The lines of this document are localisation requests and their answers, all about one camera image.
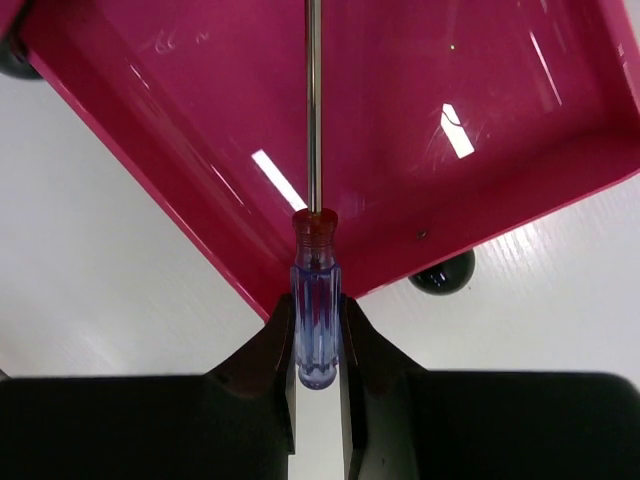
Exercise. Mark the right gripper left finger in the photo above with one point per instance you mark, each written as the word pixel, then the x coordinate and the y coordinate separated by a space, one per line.
pixel 236 421

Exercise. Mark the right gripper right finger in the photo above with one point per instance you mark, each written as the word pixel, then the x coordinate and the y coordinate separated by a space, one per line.
pixel 403 421

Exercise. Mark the pink top drawer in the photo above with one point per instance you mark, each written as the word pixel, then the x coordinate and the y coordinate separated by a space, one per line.
pixel 445 123

